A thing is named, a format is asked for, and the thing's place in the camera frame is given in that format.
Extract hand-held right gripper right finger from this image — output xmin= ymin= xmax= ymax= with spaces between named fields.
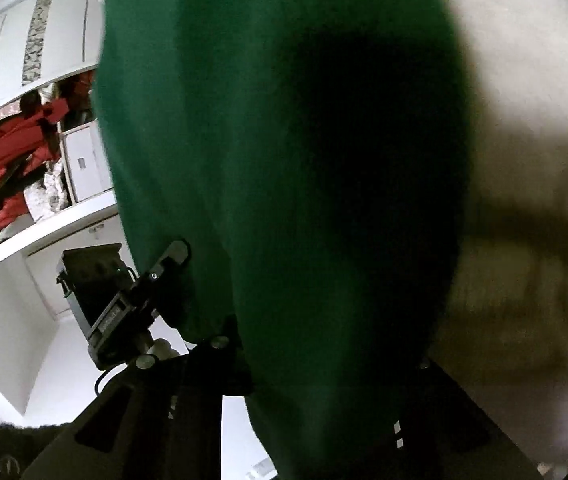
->
xmin=399 ymin=359 xmax=541 ymax=480

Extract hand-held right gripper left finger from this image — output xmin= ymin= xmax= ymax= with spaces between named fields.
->
xmin=21 ymin=332 xmax=255 ymax=480

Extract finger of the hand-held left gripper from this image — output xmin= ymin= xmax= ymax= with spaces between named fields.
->
xmin=130 ymin=240 xmax=192 ymax=308

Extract green white varsity jacket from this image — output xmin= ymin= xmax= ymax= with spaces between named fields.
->
xmin=91 ymin=0 xmax=568 ymax=480

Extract red hanging clothes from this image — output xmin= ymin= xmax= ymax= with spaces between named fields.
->
xmin=0 ymin=67 xmax=97 ymax=233

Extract white floral cloth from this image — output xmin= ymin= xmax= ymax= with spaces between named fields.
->
xmin=24 ymin=160 xmax=72 ymax=221

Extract white drawer unit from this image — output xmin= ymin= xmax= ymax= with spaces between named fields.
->
xmin=58 ymin=119 xmax=114 ymax=203

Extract white wardrobe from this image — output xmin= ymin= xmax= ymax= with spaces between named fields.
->
xmin=0 ymin=0 xmax=137 ymax=431

